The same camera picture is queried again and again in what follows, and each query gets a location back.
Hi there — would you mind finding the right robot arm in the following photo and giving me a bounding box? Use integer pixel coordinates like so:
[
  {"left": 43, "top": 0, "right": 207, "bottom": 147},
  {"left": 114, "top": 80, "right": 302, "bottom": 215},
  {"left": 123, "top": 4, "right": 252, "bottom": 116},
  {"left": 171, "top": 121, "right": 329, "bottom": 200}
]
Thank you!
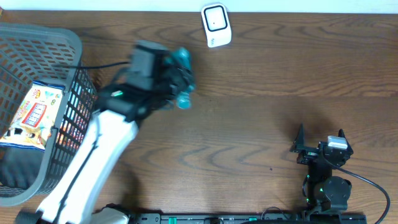
[{"left": 290, "top": 124, "right": 353, "bottom": 213}]

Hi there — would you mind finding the yellow snack bag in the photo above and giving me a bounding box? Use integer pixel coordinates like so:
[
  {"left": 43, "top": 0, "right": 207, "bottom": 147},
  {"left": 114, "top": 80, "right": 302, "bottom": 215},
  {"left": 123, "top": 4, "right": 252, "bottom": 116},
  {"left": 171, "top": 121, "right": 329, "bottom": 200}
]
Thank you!
[{"left": 1, "top": 81, "right": 65, "bottom": 152}]

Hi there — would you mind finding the grey plastic shopping basket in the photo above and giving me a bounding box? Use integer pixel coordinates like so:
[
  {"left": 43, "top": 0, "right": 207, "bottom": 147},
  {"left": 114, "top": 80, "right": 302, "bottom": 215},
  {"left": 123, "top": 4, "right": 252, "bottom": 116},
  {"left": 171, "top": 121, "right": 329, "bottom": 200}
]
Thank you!
[{"left": 1, "top": 23, "right": 96, "bottom": 207}]

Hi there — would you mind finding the black left camera cable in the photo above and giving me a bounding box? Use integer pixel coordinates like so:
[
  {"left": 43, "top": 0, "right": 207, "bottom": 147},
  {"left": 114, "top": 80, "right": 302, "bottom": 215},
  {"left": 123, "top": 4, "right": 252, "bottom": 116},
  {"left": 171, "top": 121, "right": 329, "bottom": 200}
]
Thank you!
[{"left": 51, "top": 60, "right": 131, "bottom": 70}]

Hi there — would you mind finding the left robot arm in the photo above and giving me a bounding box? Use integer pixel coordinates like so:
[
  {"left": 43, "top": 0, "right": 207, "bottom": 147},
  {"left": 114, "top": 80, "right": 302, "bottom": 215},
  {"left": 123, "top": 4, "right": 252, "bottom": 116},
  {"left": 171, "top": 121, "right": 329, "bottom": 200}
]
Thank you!
[{"left": 14, "top": 47, "right": 195, "bottom": 223}]

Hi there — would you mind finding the teal mouthwash bottle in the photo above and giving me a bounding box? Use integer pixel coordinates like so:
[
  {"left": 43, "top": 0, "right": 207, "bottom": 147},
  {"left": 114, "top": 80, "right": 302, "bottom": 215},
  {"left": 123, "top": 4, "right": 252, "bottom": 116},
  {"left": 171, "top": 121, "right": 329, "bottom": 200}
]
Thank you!
[{"left": 165, "top": 47, "right": 196, "bottom": 110}]

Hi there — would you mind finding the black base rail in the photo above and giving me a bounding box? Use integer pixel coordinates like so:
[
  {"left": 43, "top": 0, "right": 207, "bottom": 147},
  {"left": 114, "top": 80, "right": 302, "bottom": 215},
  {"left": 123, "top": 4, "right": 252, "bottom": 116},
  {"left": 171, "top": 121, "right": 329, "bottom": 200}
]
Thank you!
[{"left": 91, "top": 210, "right": 367, "bottom": 224}]

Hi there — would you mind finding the white barcode scanner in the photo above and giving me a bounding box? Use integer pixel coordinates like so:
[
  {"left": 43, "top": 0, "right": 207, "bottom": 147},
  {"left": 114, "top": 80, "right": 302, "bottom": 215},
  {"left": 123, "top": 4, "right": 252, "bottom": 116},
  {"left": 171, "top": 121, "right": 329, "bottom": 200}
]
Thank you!
[{"left": 201, "top": 3, "right": 232, "bottom": 48}]

